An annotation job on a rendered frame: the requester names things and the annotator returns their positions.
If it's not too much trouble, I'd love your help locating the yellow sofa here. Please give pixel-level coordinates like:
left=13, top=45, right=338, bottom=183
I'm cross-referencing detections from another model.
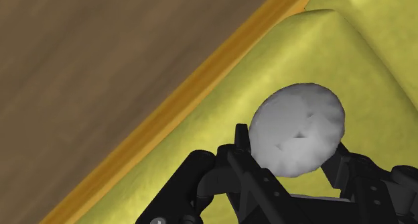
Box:
left=40, top=0, right=418, bottom=224

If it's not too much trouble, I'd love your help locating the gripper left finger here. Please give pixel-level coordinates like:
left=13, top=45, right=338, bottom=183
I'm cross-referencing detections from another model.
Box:
left=135, top=123, right=296, bottom=224

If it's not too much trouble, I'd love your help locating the white round ball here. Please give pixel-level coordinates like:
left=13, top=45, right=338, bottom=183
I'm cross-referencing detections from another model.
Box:
left=248, top=82, right=346, bottom=178

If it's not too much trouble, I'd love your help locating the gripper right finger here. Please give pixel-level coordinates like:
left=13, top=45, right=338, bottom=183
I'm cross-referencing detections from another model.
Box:
left=320, top=142, right=418, bottom=224

